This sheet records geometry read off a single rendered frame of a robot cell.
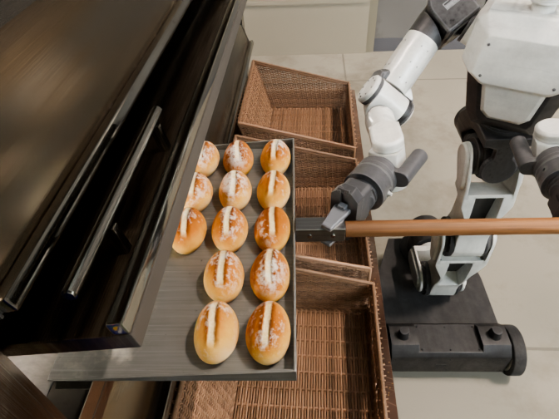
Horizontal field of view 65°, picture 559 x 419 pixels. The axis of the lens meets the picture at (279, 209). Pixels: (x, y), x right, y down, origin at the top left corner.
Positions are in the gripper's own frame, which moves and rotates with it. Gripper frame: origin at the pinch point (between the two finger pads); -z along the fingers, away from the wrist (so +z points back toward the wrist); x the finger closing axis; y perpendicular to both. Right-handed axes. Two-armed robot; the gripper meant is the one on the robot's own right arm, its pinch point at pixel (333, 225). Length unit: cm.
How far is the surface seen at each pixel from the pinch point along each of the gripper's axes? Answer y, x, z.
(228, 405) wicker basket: -17, -60, -22
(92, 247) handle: -7.2, 25.7, -37.7
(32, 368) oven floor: -24, -3, -48
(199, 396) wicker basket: -18, -44, -28
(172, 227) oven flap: -7.5, 19.8, -27.9
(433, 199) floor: -18, -122, 153
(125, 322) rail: 0.3, 22.6, -40.9
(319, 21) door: -180, -93, 282
